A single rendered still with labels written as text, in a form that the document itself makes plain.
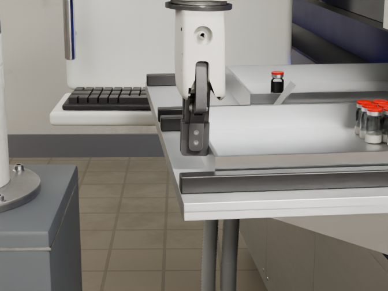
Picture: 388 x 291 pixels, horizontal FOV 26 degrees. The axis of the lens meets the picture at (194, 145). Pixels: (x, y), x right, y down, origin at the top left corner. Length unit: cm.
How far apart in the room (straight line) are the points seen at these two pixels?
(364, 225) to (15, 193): 41
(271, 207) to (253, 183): 4
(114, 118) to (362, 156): 79
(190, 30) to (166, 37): 95
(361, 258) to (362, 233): 62
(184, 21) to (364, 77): 72
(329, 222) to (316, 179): 10
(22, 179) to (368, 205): 40
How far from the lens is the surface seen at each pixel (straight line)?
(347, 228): 102
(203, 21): 91
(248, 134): 116
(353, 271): 169
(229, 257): 209
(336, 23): 205
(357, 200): 92
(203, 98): 91
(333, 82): 155
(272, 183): 92
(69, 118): 167
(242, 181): 91
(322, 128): 120
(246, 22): 185
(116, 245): 317
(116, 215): 349
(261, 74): 153
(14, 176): 103
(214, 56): 91
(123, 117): 165
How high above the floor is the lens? 116
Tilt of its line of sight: 15 degrees down
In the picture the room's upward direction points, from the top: straight up
